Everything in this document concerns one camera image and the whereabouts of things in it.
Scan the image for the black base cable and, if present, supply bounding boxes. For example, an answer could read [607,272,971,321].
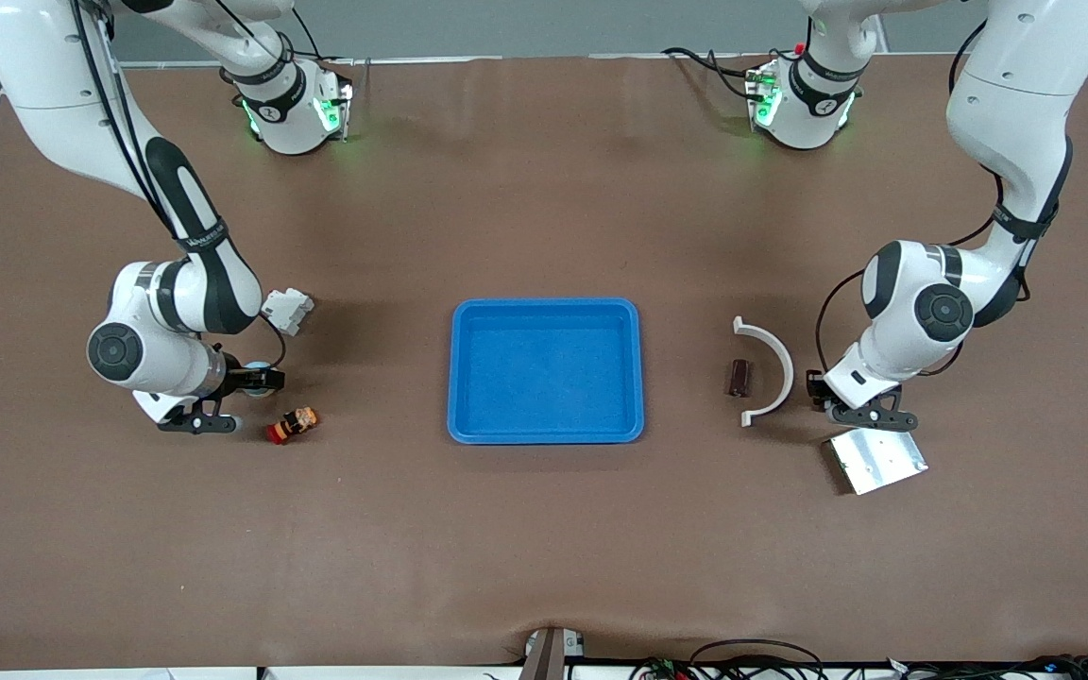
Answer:
[662,47,762,100]
[294,8,356,67]

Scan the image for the white circuit breaker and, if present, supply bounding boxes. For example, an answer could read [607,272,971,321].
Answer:
[261,287,315,337]

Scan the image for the white curved plastic bracket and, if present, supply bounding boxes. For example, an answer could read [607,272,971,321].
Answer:
[732,316,795,428]

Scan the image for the red yellow black push button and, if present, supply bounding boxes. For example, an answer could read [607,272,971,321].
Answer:
[266,406,320,447]

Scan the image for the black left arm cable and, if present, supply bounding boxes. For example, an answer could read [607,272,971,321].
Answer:
[814,269,873,379]

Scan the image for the brown table cover mat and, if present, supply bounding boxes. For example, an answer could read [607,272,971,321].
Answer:
[0,52,1088,673]

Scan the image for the black right base cable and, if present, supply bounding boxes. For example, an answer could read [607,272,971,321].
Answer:
[294,8,356,67]

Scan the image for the black left base cable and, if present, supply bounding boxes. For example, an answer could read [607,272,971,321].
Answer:
[662,47,762,100]

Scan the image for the silver metal plate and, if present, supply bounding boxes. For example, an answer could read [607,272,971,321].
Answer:
[823,427,929,497]

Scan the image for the metal post with bracket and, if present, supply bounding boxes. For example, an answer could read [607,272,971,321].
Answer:
[520,626,587,680]

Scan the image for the blue plastic tray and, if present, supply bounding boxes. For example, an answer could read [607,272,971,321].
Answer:
[448,298,645,445]

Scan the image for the black cable bundle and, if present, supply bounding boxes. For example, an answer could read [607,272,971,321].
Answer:
[629,639,1088,680]

